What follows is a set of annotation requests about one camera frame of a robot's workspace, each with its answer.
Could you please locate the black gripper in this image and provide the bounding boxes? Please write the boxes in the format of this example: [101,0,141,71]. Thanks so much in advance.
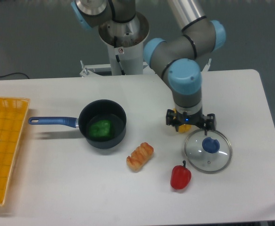
[165,108,216,136]

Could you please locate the glass lid blue knob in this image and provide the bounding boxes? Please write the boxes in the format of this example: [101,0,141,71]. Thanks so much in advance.
[184,129,233,174]

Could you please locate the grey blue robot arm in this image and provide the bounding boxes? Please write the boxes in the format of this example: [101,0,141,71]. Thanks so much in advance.
[71,0,226,131]

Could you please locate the yellow bell pepper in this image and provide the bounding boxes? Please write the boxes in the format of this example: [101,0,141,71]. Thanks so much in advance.
[172,107,191,135]

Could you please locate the red bell pepper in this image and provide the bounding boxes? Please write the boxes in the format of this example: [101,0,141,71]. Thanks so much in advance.
[170,160,192,190]

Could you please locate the toy bread loaf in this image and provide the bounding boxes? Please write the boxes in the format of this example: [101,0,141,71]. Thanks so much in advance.
[126,142,154,172]

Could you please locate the green bell pepper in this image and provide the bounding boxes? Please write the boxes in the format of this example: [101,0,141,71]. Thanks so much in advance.
[88,120,113,139]

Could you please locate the yellow plastic basket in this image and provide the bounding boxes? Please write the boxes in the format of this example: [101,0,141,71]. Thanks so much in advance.
[0,97,30,206]

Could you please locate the dark pot blue handle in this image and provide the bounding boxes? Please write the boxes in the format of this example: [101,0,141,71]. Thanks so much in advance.
[28,99,127,149]

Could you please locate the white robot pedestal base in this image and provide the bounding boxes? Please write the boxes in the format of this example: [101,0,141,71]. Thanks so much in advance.
[79,11,213,78]

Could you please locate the black floor cable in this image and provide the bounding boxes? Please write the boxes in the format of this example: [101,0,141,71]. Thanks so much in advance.
[0,72,30,79]

